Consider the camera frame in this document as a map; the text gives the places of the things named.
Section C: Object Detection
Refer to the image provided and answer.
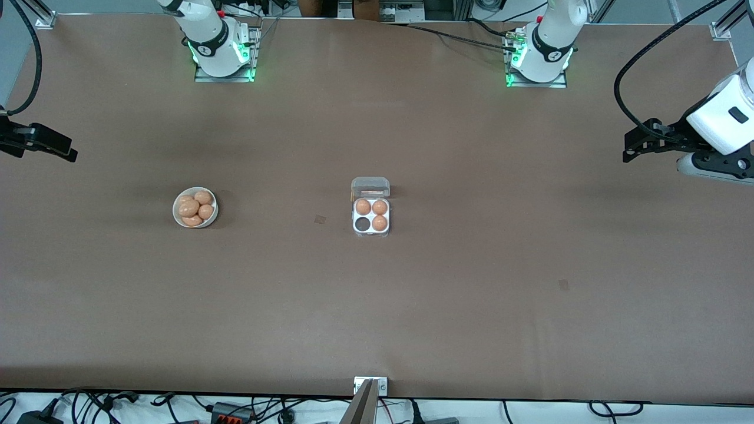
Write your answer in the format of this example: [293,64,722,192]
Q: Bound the clear plastic egg box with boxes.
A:
[351,177,392,239]

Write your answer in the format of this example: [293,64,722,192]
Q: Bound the black box with orange terminals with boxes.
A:
[211,402,255,424]

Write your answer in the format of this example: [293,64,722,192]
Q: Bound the white bowl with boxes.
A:
[172,187,219,229]

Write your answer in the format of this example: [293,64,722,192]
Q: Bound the black plug connector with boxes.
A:
[101,390,140,410]

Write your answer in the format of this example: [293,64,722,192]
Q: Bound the black power adapter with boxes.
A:
[16,409,64,424]

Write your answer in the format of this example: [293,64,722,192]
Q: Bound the grey power strip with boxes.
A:
[379,0,426,24]

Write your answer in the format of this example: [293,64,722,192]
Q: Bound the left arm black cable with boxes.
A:
[614,0,731,145]

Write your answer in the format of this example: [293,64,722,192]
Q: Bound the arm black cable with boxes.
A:
[614,0,731,145]
[0,0,42,116]

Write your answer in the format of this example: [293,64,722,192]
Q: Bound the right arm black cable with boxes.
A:
[0,0,42,116]

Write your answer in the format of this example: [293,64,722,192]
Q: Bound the aluminium frame profile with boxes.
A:
[11,0,55,24]
[716,0,754,36]

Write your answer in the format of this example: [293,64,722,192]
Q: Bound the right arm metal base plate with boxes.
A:
[194,24,258,84]

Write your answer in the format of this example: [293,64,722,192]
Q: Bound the black cable on table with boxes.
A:
[406,22,514,51]

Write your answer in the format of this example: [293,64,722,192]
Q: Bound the black looped cable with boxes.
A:
[589,400,646,417]

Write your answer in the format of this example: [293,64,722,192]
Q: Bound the small metal edge bracket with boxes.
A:
[353,376,389,396]

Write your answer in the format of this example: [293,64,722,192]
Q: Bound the grey camera mast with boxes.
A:
[339,379,378,424]

